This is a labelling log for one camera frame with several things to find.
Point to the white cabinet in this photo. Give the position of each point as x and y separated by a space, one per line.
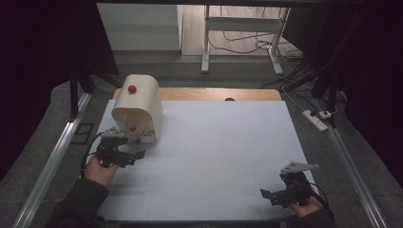
139 27

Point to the dark curtain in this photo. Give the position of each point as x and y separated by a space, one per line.
374 79
34 63

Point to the white table mat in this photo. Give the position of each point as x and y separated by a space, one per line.
206 142

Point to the person's left hand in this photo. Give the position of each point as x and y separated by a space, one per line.
99 172

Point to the person's right hand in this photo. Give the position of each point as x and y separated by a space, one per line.
305 209

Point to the cream drawer cabinet red knobs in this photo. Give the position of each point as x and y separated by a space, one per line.
139 101

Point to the white power strip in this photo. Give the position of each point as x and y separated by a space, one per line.
314 120

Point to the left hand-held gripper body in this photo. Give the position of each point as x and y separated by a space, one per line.
111 150

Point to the white desk frame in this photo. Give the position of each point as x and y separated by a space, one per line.
240 23

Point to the dark table grommet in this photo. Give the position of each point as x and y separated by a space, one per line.
229 99

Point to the black metal stand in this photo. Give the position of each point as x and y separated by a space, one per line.
331 85
73 91

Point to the white plug adapter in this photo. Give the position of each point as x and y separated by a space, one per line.
325 114

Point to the clear drawer with red knob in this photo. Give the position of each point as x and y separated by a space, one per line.
147 139

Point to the aluminium rail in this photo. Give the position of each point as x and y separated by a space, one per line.
50 167
355 174

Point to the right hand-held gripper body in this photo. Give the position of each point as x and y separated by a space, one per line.
294 190

